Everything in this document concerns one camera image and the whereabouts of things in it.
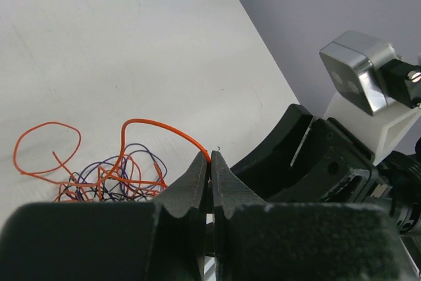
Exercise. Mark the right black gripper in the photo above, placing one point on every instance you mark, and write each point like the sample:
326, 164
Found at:
330, 164

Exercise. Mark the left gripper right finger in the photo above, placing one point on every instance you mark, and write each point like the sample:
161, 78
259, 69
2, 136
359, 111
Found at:
229, 195

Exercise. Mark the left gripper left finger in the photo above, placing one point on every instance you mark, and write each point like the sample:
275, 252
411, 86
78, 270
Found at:
179, 242

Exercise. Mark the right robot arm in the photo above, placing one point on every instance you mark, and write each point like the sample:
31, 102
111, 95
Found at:
400, 197

